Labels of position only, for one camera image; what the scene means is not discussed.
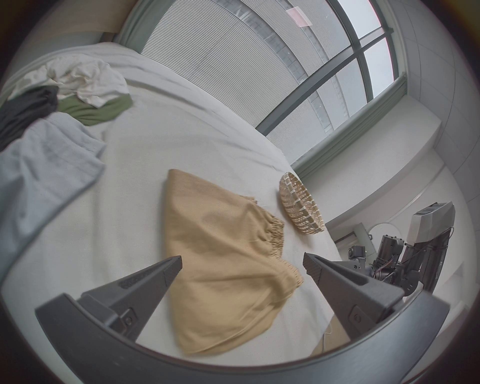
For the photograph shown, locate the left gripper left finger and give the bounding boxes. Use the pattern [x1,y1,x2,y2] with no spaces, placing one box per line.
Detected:
[76,255,184,340]

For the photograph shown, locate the blue-green curtain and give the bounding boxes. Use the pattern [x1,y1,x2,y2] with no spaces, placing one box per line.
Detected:
[114,0,178,54]

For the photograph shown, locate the tan shorts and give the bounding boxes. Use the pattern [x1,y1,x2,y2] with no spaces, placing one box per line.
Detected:
[161,168,304,356]

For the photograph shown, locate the window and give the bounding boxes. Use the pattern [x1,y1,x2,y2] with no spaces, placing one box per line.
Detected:
[140,0,400,166]

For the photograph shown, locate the white garment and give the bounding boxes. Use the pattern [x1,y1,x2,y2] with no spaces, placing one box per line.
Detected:
[14,59,130,108]

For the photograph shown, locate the green garment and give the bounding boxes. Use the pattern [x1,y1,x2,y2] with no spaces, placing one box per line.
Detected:
[58,95,134,127]

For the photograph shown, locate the pale blue garment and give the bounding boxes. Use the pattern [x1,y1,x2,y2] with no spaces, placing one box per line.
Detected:
[0,111,108,281]

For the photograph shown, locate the bed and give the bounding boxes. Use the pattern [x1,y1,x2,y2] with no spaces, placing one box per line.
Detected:
[0,0,352,367]

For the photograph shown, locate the round woven basket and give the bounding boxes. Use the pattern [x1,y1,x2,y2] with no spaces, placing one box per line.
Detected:
[278,171,326,235]

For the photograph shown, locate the black garment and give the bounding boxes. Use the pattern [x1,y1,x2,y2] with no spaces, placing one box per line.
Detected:
[0,85,60,151]

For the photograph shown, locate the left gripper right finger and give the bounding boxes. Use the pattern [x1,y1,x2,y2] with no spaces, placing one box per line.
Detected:
[302,251,406,342]

